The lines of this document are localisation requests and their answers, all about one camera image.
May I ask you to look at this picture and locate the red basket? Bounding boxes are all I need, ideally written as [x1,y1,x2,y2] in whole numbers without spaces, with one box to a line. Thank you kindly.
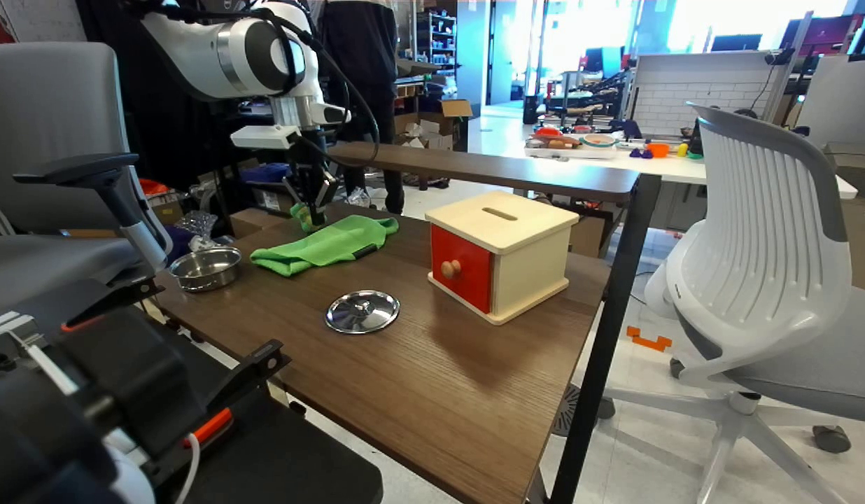
[529,123,582,152]

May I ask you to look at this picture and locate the black clamp with orange handle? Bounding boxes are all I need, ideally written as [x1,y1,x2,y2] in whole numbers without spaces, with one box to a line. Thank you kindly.
[159,338,294,452]
[57,268,169,338]

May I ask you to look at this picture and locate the person in dark clothes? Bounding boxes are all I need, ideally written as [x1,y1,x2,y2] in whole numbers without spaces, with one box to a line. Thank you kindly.
[316,0,410,219]

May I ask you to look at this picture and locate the grey padded office chair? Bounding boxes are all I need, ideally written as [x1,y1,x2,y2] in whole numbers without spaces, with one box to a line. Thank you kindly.
[0,40,178,330]

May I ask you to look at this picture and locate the small metal bowl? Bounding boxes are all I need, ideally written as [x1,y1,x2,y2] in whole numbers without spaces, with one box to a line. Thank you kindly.
[322,289,404,338]

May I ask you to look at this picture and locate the raised wooden shelf board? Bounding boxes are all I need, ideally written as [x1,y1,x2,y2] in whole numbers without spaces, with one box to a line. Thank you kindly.
[327,141,644,202]

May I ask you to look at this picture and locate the black metal table frame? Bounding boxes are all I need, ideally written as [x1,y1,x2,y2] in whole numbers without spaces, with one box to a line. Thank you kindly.
[541,173,665,504]

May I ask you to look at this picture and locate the white partition panel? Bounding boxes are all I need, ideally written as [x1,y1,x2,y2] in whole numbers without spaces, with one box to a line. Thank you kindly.
[631,50,791,144]

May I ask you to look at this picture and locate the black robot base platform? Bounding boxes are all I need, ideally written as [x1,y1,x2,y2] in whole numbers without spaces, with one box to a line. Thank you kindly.
[0,305,387,504]

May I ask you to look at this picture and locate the wooden box with red drawer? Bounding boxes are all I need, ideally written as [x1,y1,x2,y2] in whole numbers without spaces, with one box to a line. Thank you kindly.
[422,191,582,328]

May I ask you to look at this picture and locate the small steel pot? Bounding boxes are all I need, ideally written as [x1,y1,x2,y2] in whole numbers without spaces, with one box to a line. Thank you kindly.
[169,233,245,296]

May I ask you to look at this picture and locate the white cable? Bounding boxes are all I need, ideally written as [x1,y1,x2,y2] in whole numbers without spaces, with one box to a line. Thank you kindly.
[171,431,206,504]

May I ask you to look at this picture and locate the green cloth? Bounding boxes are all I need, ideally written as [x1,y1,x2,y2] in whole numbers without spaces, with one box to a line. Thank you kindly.
[250,214,404,279]

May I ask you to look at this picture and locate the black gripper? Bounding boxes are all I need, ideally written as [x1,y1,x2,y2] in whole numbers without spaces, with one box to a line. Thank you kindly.
[283,130,344,215]

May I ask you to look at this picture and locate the white office desk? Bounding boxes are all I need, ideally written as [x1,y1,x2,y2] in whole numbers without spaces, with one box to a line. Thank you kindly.
[526,130,862,204]

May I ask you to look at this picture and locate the white ribbed office chair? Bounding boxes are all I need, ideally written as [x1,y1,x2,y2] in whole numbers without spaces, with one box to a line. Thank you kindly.
[596,104,865,504]

